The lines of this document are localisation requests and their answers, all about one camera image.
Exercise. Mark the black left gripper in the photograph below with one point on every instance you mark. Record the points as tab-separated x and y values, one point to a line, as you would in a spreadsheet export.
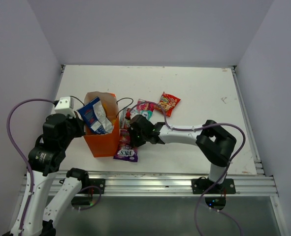
79	123

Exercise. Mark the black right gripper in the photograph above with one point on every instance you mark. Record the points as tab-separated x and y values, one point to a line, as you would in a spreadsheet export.
135	142

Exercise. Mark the teal Fox's candy bag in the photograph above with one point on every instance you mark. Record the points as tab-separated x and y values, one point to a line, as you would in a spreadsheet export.
124	124

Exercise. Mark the purple Fox's candy bag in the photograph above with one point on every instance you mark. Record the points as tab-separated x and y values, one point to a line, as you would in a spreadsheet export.
125	151

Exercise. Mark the blue chips bag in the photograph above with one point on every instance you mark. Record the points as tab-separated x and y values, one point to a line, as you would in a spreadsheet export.
94	116

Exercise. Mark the red nuts snack packet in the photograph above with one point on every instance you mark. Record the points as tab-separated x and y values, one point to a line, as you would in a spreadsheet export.
167	103

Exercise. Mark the orange paper bag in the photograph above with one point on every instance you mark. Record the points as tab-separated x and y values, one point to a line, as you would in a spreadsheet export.
104	145

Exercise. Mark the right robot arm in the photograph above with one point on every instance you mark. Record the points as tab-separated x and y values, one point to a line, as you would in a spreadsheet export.
215	142

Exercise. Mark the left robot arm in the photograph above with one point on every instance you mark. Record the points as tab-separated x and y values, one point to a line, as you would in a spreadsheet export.
36	216

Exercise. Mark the pink candy packet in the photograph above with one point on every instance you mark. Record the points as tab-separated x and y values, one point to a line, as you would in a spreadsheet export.
143	105

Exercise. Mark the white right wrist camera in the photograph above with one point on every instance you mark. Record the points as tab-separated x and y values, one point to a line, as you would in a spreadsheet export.
128	115

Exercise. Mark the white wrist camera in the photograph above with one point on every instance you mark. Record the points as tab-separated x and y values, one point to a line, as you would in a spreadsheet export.
65	106
128	115

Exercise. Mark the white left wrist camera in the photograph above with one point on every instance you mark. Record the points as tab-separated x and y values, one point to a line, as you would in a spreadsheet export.
65	106

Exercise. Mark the black left base bracket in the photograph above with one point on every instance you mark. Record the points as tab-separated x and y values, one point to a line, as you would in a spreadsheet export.
94	186

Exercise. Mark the black base bracket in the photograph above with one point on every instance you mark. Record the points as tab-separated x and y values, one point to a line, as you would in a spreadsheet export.
199	185
94	186

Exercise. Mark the black right base bracket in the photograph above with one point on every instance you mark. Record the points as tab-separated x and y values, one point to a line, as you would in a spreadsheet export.
199	185

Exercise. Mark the aluminium mounting rail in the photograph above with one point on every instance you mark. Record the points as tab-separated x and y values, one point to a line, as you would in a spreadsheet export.
180	185

